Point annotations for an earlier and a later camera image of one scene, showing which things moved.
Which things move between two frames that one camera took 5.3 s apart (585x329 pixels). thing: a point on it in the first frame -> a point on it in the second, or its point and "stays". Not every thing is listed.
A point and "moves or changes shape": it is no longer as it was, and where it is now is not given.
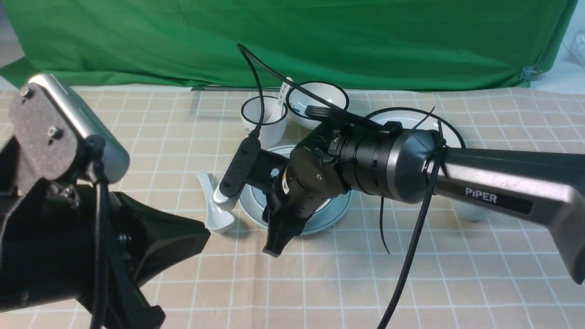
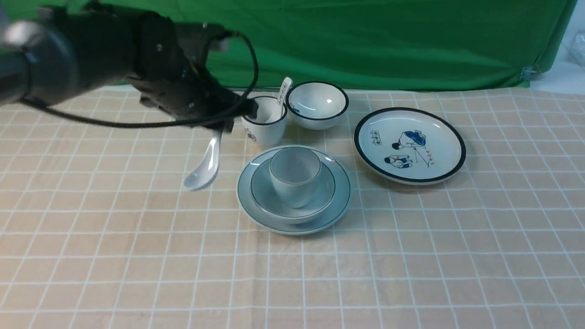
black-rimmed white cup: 275,118 stays
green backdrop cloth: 390,45 stays
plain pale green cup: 470,213 moves or changes shape
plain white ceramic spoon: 218,219 -> 206,172
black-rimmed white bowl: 297,100 stays
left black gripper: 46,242 -> 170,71
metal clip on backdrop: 530,73 stays
